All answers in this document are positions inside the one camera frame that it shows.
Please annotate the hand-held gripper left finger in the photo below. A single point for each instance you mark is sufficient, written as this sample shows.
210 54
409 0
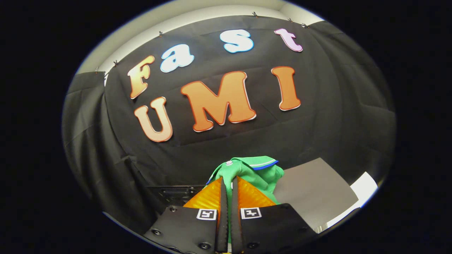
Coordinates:
222 218

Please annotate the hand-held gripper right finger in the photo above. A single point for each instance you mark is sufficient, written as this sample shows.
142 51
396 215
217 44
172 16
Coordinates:
236 218

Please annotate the green polo shirt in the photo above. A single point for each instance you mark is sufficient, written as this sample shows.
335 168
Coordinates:
254 173

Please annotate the white panel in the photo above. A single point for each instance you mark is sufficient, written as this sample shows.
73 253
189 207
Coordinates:
363 185

